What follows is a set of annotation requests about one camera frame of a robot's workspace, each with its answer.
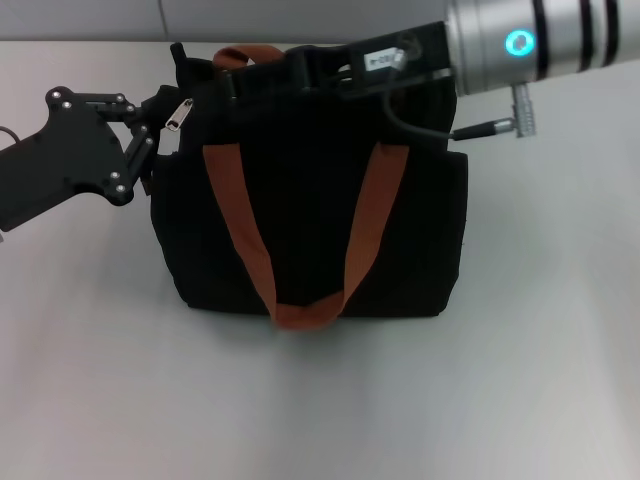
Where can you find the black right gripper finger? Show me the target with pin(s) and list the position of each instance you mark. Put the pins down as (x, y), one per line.
(270, 82)

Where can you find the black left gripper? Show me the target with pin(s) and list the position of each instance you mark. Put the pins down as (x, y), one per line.
(70, 155)

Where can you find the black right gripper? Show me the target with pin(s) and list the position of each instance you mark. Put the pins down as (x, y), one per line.
(430, 55)

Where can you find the silver zipper pull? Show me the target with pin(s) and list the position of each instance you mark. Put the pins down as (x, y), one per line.
(179, 116)

